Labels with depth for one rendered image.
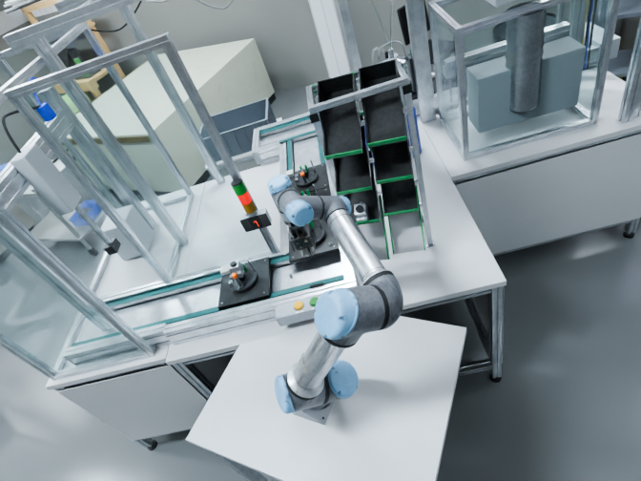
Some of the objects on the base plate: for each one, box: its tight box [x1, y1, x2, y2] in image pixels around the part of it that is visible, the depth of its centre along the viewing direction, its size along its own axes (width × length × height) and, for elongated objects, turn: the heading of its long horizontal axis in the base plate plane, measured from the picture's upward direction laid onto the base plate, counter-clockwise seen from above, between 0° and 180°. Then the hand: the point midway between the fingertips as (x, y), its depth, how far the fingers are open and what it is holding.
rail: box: [163, 278, 359, 345], centre depth 184 cm, size 6×89×11 cm, turn 111°
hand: (310, 251), depth 155 cm, fingers closed
